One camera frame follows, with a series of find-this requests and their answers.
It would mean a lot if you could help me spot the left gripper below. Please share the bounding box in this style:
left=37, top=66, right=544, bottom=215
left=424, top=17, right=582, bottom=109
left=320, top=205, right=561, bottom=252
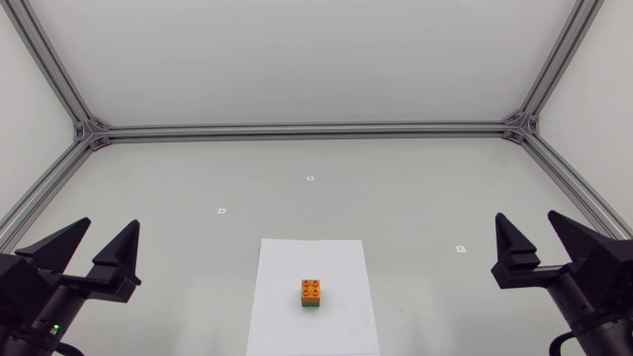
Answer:
left=0, top=217, right=142, bottom=353

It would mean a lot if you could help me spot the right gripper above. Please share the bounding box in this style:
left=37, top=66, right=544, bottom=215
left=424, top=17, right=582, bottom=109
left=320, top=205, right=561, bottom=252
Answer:
left=490, top=210, right=633, bottom=334

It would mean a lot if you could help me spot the orange toy brick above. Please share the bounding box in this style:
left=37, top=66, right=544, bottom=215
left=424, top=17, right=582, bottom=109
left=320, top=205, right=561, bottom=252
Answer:
left=300, top=278, right=322, bottom=304

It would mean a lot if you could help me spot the white paper sheet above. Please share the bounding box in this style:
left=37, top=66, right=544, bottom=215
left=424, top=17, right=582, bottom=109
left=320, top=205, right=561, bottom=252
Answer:
left=245, top=238, right=382, bottom=356

